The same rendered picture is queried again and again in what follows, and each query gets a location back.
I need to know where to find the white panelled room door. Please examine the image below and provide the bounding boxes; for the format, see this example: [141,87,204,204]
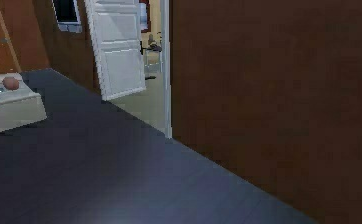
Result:
[83,0,147,102]

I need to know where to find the brown round ball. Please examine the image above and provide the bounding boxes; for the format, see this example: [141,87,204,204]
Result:
[2,76,21,91]

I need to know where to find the white door frame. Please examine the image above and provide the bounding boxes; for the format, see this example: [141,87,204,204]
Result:
[160,0,173,140]

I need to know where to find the black door handle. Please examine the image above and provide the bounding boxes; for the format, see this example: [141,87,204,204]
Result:
[140,43,163,55]

